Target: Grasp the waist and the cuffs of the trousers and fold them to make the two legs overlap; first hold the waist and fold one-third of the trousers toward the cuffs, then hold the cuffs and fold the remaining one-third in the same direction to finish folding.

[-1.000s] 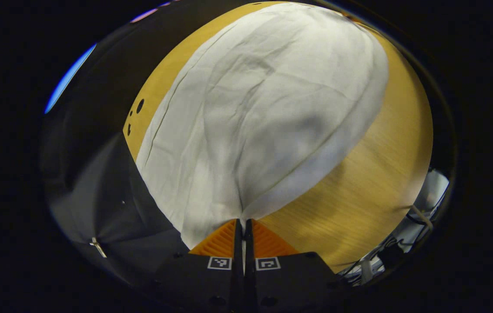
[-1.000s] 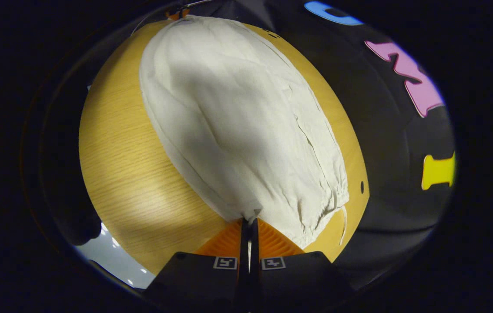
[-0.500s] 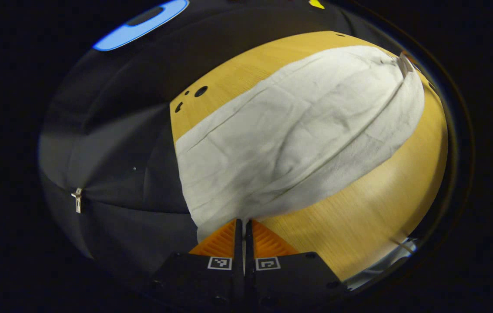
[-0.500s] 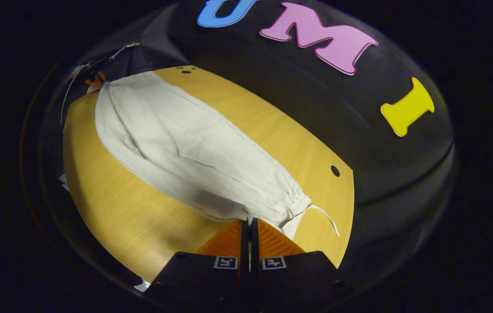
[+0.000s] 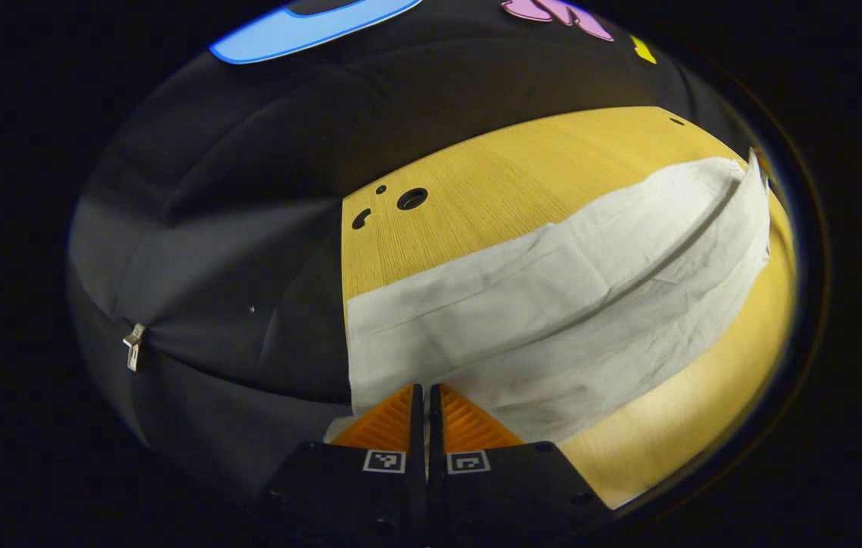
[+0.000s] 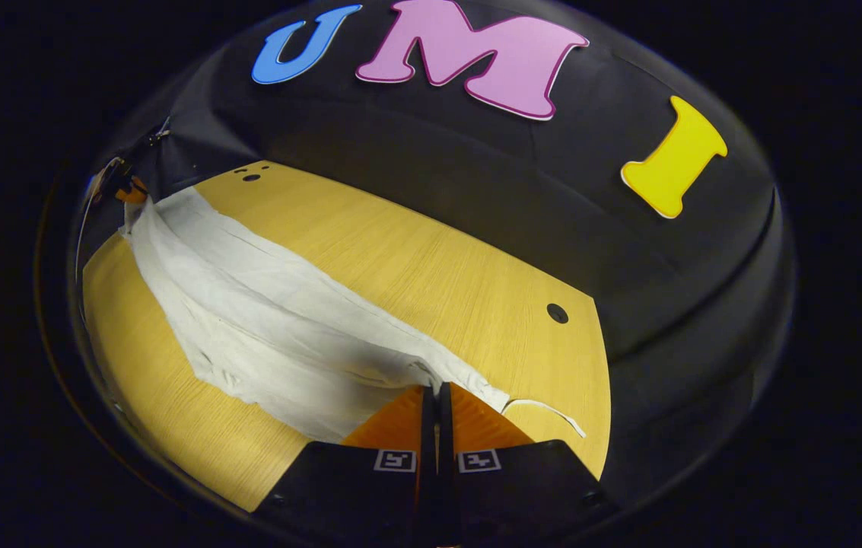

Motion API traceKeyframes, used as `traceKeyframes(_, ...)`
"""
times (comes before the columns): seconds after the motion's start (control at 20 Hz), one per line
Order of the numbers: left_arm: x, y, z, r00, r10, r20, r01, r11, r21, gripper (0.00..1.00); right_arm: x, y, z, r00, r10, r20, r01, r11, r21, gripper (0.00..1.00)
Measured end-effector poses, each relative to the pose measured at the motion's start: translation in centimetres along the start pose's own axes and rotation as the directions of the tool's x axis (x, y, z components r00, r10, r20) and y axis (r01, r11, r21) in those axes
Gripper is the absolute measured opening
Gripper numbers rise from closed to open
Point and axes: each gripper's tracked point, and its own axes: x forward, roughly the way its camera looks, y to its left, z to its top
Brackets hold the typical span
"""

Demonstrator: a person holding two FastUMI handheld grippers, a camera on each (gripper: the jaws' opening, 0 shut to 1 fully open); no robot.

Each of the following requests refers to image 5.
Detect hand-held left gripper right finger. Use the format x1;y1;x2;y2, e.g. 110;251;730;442
428;384;615;548

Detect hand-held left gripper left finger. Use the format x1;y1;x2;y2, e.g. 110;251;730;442
258;384;427;548

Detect white jeans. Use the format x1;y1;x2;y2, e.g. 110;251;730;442
323;156;774;446

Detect black backdrop cloth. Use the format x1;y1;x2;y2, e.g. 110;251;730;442
68;0;766;503

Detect silver backdrop clip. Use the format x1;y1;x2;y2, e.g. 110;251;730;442
122;322;148;373

